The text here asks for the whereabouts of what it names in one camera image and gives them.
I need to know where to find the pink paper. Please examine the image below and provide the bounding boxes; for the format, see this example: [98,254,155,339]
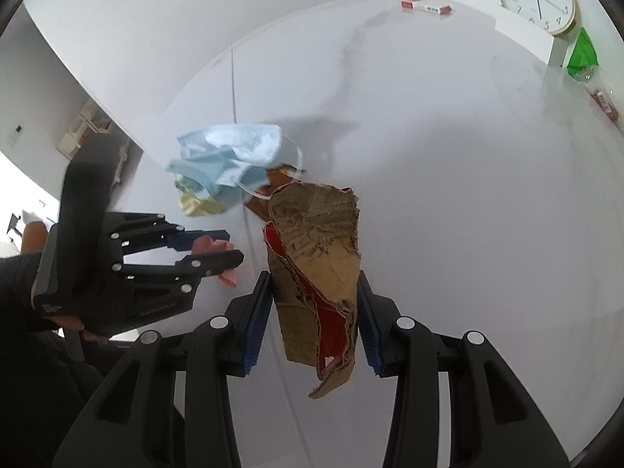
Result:
[192,235,238,287]

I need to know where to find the green plastic wrapper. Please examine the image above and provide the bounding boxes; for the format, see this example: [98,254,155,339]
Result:
[566,27,601,82]

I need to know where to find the red snack packet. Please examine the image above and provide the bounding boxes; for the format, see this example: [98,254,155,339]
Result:
[586,80,623,124]

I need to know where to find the brown snack wrapper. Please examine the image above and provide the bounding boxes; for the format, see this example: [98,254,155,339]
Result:
[242,165,305,222]

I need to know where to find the red and white small box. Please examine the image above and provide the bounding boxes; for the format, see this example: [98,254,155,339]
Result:
[401,0,454,17]

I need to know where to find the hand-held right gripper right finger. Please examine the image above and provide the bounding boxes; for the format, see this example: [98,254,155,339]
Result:
[356,270,571,468]

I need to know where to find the white shelf unit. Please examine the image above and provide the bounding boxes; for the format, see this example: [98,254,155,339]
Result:
[57,99,115,158]

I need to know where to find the person's left hand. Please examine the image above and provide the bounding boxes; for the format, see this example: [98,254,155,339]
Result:
[49,314,113,345]

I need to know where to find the blue face mask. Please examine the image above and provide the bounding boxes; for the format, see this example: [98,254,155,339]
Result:
[166,123,307,200]

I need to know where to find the yellow crumpled paper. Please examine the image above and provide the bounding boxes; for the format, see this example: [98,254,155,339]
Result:
[179,189,226,218]

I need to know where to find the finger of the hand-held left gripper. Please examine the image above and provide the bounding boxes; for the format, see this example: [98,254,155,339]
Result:
[105,212,231,255]
[116,248,245,288]

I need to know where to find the white card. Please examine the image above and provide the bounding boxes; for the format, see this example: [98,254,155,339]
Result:
[494,7,571,67]

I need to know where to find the torn red-faced cardboard piece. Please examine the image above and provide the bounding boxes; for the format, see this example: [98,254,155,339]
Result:
[262,181,362,399]

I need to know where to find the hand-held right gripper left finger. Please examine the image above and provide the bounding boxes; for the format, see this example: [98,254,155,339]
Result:
[51,270,274,468]

